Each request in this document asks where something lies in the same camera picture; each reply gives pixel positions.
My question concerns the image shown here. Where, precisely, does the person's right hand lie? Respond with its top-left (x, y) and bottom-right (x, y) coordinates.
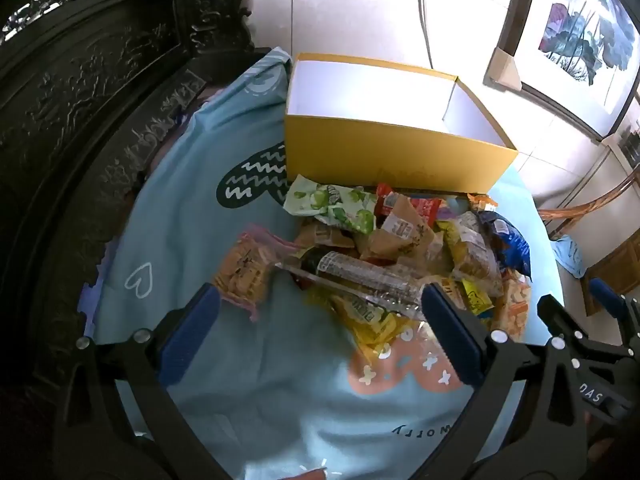
top-left (584, 410), bottom-right (620, 467)

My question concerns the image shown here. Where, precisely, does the cardboard corner protector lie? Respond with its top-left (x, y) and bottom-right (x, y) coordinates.
top-left (482, 46), bottom-right (523, 92)

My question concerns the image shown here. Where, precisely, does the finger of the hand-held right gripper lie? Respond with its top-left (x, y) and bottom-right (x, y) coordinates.
top-left (588, 278), bottom-right (640, 347)
top-left (536, 293), bottom-right (632, 377)

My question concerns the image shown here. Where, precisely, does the wooden chair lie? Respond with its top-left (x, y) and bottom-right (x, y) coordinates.
top-left (537, 165), bottom-right (640, 241)

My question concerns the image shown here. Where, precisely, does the pile of snack packets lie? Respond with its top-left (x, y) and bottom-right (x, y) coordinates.
top-left (272, 172), bottom-right (533, 361)

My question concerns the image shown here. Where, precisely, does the grey wall cable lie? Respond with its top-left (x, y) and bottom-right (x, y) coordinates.
top-left (415, 0), bottom-right (448, 68)

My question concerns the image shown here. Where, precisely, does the light blue cloth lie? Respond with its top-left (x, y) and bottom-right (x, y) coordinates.
top-left (550, 235), bottom-right (587, 279)

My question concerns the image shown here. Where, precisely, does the framed painting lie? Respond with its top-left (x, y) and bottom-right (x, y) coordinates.
top-left (482, 0), bottom-right (640, 143)

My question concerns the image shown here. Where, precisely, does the printed light blue blanket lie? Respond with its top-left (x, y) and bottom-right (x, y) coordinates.
top-left (82, 47), bottom-right (566, 480)

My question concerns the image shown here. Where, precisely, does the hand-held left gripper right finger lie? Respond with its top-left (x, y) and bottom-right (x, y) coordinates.
top-left (420, 282), bottom-right (591, 480)

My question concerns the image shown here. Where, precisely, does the brown paper snack packet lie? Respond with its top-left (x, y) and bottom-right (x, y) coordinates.
top-left (357, 194), bottom-right (443, 263)

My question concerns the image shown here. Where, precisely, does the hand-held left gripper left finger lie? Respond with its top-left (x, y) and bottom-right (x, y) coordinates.
top-left (50, 282), bottom-right (223, 480)

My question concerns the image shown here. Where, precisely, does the white cabinet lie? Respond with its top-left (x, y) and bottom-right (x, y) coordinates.
top-left (537, 137), bottom-right (640, 221)

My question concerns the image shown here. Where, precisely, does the dark carved wooden bed frame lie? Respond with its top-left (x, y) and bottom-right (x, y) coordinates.
top-left (0, 0), bottom-right (273, 480)

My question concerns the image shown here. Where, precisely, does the pink-edged biscuit packet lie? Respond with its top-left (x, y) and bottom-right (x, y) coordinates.
top-left (212, 225), bottom-right (301, 323)

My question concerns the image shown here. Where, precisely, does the yellow cardboard box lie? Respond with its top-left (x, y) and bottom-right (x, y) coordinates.
top-left (284, 52), bottom-right (519, 196)

